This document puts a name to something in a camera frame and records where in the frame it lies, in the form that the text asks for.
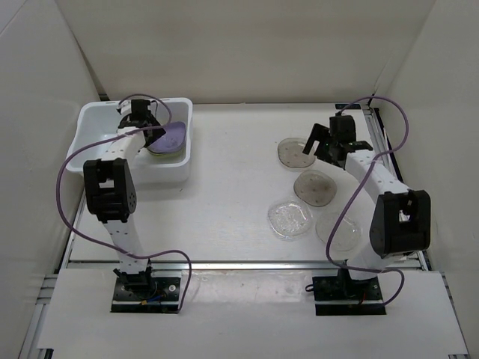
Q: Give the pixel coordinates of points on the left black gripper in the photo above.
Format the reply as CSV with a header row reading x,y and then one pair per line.
x,y
157,133

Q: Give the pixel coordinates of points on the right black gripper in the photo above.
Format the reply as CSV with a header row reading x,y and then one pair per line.
x,y
319,133

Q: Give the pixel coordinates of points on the purple panda plate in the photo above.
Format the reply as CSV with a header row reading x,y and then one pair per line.
x,y
172,141

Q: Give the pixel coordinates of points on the smoky clear plate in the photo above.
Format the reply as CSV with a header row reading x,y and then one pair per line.
x,y
315,188
290,153

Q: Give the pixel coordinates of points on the green panda plate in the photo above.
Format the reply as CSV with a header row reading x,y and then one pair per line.
x,y
166,155

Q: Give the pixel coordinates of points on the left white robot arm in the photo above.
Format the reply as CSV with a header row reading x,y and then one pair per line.
x,y
111,195

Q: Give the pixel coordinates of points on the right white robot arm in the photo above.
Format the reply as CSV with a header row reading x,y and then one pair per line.
x,y
402,216

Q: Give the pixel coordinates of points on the white plastic bin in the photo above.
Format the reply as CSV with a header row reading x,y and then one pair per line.
x,y
99,121

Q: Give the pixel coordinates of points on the clear textured plate left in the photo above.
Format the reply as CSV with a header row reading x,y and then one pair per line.
x,y
289,219

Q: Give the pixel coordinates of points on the clear textured plate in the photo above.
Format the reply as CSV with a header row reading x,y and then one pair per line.
x,y
347,235
289,219

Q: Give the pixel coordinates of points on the clear textured plate right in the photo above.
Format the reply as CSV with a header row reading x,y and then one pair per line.
x,y
347,235

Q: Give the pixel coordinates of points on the aluminium frame rail right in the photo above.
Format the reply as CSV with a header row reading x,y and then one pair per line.
x,y
378,132

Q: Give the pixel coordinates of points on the aluminium frame rail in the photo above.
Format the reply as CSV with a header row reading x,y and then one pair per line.
x,y
378,132
211,266

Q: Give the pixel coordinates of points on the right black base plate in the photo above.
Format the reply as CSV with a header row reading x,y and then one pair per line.
x,y
340,295

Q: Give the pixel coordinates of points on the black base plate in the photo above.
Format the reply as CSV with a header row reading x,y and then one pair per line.
x,y
340,295
148,291

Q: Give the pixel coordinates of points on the aluminium frame rail front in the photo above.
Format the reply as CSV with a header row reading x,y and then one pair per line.
x,y
211,266

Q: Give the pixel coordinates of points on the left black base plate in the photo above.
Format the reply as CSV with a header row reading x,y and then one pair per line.
x,y
148,291

